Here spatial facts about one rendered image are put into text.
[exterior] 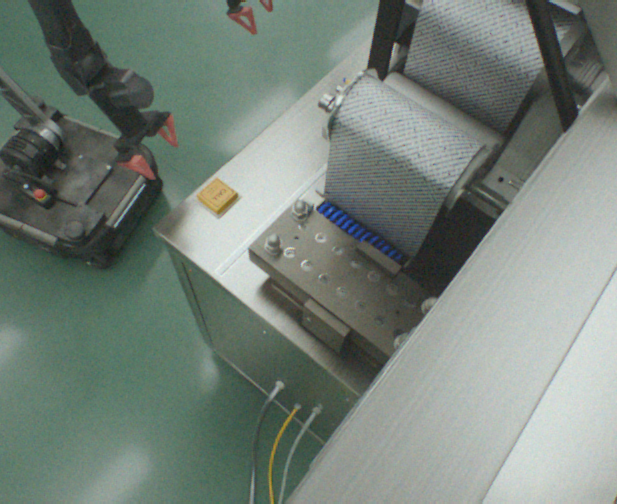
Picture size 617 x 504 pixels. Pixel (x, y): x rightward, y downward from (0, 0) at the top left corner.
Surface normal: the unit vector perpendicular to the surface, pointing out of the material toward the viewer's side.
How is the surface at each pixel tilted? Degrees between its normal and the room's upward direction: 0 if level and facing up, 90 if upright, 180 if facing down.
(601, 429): 0
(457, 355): 0
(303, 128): 0
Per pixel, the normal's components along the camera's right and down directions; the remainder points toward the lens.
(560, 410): 0.05, -0.47
